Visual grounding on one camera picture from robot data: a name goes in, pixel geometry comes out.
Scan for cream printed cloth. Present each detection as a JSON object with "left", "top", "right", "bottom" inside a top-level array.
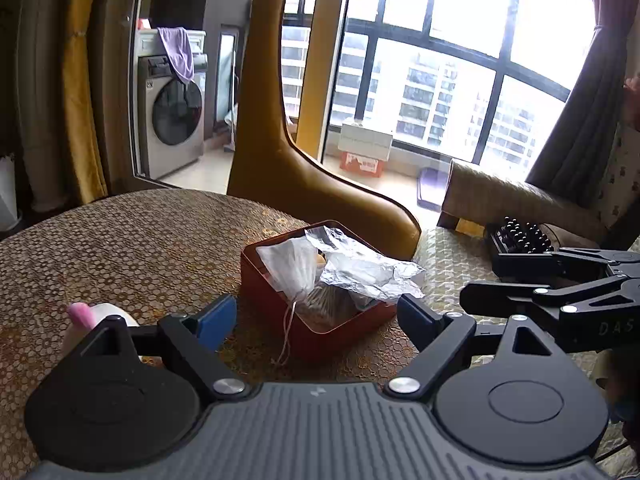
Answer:
[{"left": 597, "top": 120, "right": 640, "bottom": 231}]

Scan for beige upholstered chair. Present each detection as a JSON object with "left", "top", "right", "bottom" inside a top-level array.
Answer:
[{"left": 437, "top": 159, "right": 608, "bottom": 251}]

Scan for white plush toy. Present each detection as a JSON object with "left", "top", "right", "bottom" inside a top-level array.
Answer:
[{"left": 59, "top": 302, "right": 142, "bottom": 361}]

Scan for white cone face mask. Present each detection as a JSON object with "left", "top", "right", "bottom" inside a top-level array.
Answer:
[{"left": 256, "top": 237, "right": 326, "bottom": 366}]

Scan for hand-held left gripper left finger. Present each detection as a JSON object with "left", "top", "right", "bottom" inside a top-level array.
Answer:
[{"left": 60, "top": 294, "right": 261, "bottom": 403}]

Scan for purple cloth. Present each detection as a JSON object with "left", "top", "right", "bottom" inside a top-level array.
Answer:
[{"left": 157, "top": 27, "right": 196, "bottom": 85}]

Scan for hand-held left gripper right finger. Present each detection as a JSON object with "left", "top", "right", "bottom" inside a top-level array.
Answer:
[{"left": 382, "top": 292, "right": 596, "bottom": 403}]

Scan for tan giraffe statue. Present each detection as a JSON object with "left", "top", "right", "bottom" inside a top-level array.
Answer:
[{"left": 216, "top": 0, "right": 422, "bottom": 261}]

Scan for red and white box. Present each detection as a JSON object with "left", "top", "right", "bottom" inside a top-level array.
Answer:
[{"left": 340, "top": 150, "right": 387, "bottom": 178}]

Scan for clear bag of cotton swabs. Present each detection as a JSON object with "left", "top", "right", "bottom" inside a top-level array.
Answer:
[{"left": 294, "top": 282, "right": 373, "bottom": 335}]

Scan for yellow curtain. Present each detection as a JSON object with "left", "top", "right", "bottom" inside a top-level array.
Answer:
[{"left": 62, "top": 0, "right": 108, "bottom": 206}]

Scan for red tin box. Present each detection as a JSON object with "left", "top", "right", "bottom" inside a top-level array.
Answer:
[{"left": 240, "top": 220, "right": 398, "bottom": 362}]

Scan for covered standing air conditioner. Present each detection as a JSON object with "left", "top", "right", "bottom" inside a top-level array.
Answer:
[{"left": 17, "top": 0, "right": 71, "bottom": 213}]

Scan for black beaded massager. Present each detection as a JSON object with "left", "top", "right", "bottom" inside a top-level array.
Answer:
[{"left": 486, "top": 216, "right": 556, "bottom": 271}]

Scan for clear plastic bag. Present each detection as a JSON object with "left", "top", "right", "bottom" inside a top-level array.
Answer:
[{"left": 306, "top": 225, "right": 427, "bottom": 303}]

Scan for black framed window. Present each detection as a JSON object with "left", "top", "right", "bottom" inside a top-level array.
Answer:
[{"left": 280, "top": 0, "right": 596, "bottom": 176}]

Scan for silver washing machine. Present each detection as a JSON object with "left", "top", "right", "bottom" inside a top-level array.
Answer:
[{"left": 136, "top": 29, "right": 208, "bottom": 181}]

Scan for white cardboard box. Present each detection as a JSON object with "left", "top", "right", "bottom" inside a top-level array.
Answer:
[{"left": 339, "top": 121, "right": 394, "bottom": 158}]

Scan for white planter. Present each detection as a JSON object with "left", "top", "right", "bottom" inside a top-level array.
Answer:
[{"left": 0, "top": 155, "right": 23, "bottom": 231}]

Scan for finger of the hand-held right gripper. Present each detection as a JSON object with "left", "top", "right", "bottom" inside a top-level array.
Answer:
[
  {"left": 459, "top": 275, "right": 632, "bottom": 319},
  {"left": 492, "top": 247, "right": 640, "bottom": 282}
]

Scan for dark curtain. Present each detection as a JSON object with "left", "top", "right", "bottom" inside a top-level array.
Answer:
[{"left": 525, "top": 0, "right": 640, "bottom": 206}]

